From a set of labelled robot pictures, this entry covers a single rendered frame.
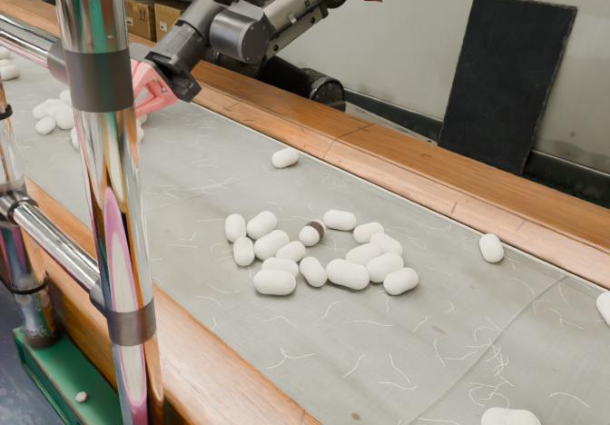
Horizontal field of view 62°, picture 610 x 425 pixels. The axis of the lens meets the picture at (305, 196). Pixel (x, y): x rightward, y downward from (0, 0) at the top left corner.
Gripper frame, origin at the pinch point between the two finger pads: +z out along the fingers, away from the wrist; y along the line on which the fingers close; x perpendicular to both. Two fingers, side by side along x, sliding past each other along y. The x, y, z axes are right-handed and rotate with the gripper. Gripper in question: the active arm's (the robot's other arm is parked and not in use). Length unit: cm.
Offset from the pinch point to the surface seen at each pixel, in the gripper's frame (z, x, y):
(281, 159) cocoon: -5.5, 6.1, 21.0
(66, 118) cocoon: 4.4, -2.2, -5.9
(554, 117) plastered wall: -134, 161, 4
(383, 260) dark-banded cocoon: 1.5, 0.5, 41.4
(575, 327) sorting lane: -2, 6, 56
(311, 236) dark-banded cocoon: 2.6, 0.4, 34.2
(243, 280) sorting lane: 9.6, -3.0, 33.1
